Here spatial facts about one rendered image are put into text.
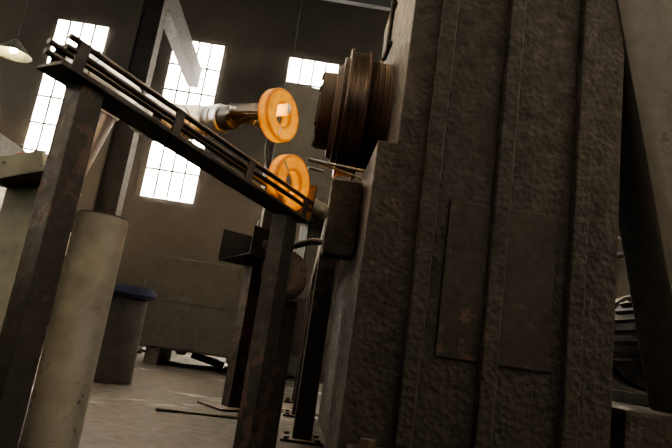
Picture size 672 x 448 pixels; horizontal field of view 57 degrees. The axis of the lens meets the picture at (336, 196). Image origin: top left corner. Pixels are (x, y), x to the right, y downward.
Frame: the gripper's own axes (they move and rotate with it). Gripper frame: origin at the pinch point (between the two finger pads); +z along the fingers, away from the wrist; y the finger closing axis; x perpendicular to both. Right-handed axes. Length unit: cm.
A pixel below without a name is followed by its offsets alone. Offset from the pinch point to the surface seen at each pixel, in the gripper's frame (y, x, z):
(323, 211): -14.5, -26.3, 9.3
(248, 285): -71, -41, -60
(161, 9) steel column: -417, 409, -577
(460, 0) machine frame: -25, 40, 43
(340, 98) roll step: -32.4, 17.8, -0.6
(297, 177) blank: -2.1, -19.9, 7.7
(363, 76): -32.8, 24.9, 7.2
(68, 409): 37, -83, -16
